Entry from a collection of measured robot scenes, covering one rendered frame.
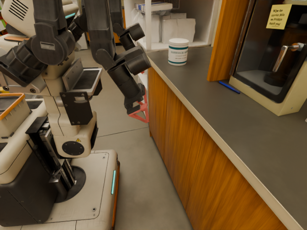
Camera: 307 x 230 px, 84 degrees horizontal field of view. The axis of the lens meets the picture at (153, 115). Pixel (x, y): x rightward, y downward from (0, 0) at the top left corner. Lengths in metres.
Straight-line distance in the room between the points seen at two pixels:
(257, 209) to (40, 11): 0.80
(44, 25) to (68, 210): 1.05
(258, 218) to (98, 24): 0.72
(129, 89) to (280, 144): 0.53
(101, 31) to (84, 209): 1.04
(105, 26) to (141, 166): 1.39
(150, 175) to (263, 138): 1.13
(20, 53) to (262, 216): 0.82
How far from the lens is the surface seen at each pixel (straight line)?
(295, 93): 0.84
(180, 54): 1.19
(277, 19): 0.84
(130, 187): 1.59
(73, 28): 0.96
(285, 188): 0.59
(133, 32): 0.93
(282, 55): 0.75
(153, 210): 1.49
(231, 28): 0.99
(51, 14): 0.52
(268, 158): 0.65
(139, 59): 0.51
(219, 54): 0.99
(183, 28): 1.90
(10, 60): 0.60
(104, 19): 0.49
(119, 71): 0.52
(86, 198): 1.29
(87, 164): 1.45
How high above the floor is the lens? 1.36
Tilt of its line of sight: 36 degrees down
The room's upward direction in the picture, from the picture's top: straight up
